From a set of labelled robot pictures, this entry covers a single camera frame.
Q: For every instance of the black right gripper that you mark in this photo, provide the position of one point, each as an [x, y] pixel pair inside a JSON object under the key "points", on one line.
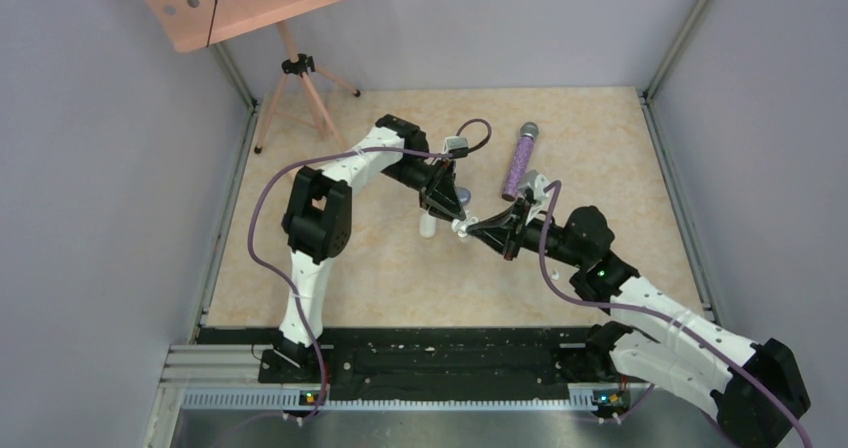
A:
{"points": [[495, 233]]}

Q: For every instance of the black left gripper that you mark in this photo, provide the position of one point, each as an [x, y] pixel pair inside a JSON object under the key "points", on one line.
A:
{"points": [[439, 194]]}

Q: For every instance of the white earbud case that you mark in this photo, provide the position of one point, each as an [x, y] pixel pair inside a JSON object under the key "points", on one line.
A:
{"points": [[460, 226]]}

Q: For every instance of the lavender charging case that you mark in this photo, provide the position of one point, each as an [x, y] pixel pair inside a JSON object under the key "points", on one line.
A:
{"points": [[464, 196]]}

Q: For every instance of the white oval charging case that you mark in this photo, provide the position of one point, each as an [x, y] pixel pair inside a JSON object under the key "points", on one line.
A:
{"points": [[427, 226]]}

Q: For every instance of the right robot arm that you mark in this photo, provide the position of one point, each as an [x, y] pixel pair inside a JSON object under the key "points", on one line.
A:
{"points": [[753, 391]]}

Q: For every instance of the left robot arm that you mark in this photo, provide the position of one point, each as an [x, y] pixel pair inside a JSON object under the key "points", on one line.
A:
{"points": [[318, 220]]}

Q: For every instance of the purple glitter microphone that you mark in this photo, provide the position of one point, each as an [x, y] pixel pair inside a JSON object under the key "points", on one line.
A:
{"points": [[521, 157]]}

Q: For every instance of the pink music stand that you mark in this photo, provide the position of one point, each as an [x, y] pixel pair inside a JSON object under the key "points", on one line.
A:
{"points": [[194, 24]]}

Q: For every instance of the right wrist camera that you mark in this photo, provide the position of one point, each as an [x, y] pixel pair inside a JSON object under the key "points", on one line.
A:
{"points": [[532, 188]]}

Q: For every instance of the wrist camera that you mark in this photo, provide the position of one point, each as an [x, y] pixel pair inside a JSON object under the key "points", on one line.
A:
{"points": [[532, 188], [455, 147]]}

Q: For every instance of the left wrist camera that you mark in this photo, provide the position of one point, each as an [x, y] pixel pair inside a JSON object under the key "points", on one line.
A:
{"points": [[455, 147]]}

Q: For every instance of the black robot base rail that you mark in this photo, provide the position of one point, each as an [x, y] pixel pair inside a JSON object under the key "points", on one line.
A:
{"points": [[443, 367]]}

